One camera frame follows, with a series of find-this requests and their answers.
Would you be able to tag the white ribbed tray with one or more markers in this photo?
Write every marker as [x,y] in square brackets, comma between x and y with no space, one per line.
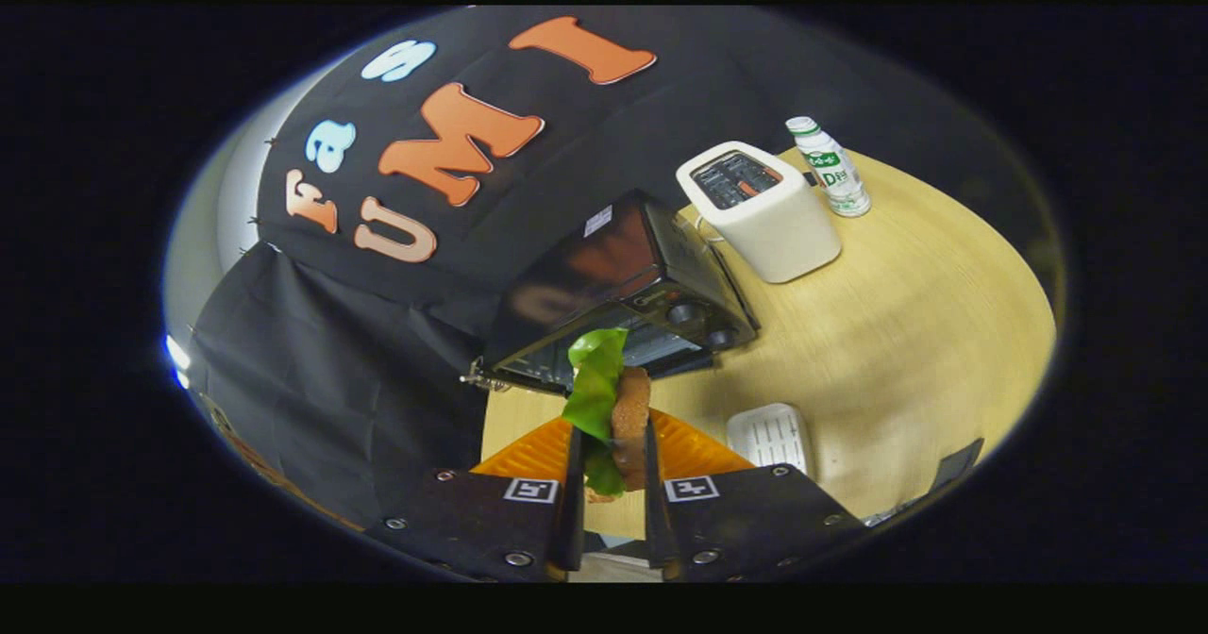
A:
[769,438]

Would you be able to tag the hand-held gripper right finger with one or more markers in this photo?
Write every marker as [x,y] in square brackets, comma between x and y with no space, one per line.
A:
[746,525]

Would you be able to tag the white green-label bottle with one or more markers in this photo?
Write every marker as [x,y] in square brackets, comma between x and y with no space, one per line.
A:
[835,176]

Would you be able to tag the black toaster oven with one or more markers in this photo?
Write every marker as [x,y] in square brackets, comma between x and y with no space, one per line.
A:
[613,266]

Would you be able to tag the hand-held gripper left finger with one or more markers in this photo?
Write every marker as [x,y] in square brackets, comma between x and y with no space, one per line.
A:
[491,530]

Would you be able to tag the black backdrop cloth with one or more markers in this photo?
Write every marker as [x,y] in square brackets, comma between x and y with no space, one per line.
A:
[359,370]

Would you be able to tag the white pop-up toaster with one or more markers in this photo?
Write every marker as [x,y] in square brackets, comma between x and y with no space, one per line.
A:
[779,228]

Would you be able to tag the lettuce sandwich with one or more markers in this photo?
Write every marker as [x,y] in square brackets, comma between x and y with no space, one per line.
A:
[596,389]

